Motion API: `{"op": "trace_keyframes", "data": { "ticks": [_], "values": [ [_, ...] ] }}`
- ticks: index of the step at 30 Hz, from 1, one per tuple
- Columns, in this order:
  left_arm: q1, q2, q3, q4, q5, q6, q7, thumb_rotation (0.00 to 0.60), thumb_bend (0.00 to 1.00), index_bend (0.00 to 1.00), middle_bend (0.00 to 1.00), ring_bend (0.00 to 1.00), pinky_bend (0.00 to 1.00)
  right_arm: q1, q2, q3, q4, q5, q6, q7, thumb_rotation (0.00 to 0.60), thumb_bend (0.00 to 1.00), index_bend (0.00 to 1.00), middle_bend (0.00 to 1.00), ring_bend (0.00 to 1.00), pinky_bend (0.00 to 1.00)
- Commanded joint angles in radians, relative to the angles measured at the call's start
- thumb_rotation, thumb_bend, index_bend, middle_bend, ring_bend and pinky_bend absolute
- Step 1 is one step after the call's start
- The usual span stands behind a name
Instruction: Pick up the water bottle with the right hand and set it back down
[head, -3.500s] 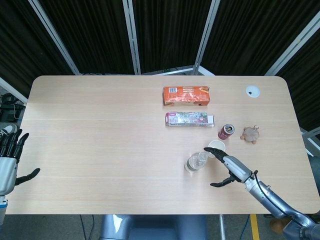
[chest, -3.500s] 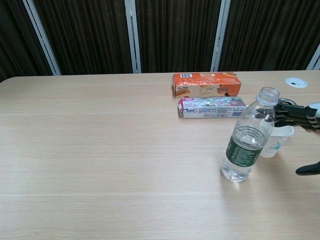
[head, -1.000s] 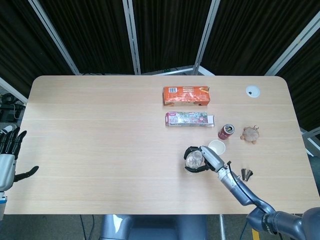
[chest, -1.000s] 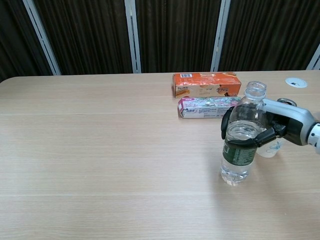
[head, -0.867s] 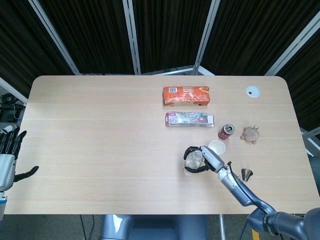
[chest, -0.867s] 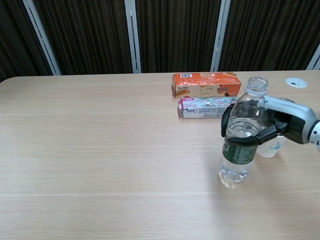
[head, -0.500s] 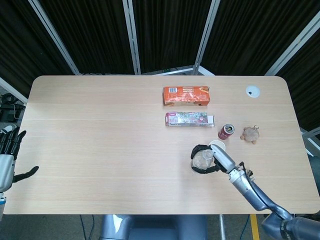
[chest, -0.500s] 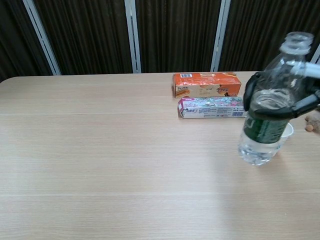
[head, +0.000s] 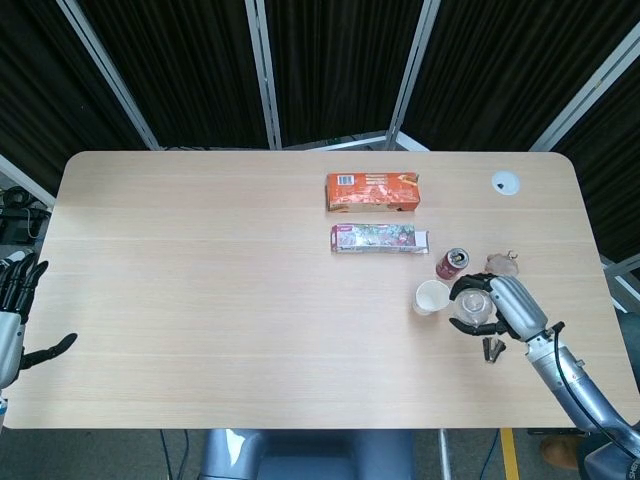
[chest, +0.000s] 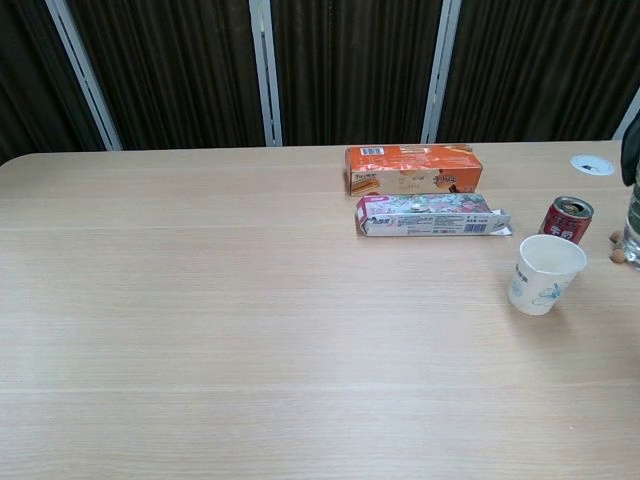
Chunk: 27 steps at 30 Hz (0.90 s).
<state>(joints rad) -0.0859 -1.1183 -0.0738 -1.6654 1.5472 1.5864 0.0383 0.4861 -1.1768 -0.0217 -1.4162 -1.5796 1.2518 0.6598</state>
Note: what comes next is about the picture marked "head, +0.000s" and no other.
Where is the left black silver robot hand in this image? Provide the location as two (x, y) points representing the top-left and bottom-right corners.
(0, 252), (79, 391)

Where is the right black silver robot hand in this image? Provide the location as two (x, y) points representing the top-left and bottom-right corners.
(448, 272), (551, 344)

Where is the clear plastic bottle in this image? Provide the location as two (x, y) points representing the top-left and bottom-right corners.
(451, 289), (495, 326)

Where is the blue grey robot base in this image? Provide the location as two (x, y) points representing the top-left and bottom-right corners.
(199, 428), (416, 480)

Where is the white paper cup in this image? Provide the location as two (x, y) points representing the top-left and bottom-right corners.
(412, 279), (450, 316)

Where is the brown turtle plush toy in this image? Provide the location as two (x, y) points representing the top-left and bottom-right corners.
(485, 249), (520, 277)

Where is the red soda can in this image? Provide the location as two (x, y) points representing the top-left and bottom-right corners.
(434, 247), (471, 279)

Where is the black equipment box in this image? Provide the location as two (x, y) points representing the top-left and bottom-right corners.
(0, 185), (52, 247)

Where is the pink white carton box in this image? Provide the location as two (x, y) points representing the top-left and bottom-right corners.
(329, 223), (431, 256)

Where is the black fabric partition panel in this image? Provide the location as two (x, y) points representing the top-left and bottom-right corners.
(0, 0), (152, 197)
(263, 0), (426, 147)
(78, 0), (271, 150)
(553, 82), (640, 265)
(403, 0), (640, 151)

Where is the white table leg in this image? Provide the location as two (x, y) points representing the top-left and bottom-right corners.
(438, 428), (454, 480)

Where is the orange snack box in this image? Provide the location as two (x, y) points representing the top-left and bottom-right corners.
(325, 171), (421, 214)

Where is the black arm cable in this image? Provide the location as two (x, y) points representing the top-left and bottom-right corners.
(548, 322), (640, 454)

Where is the white cable grommet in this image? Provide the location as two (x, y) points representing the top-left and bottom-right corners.
(490, 170), (522, 196)

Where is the silver partition post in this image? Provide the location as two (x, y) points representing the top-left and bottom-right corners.
(244, 0), (284, 150)
(54, 0), (162, 150)
(0, 152), (56, 207)
(387, 0), (442, 150)
(529, 34), (640, 151)

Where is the black floor cable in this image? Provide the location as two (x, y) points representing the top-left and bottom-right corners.
(158, 429), (192, 480)

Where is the silver partition foot rail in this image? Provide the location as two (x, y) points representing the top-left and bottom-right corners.
(324, 130), (431, 151)

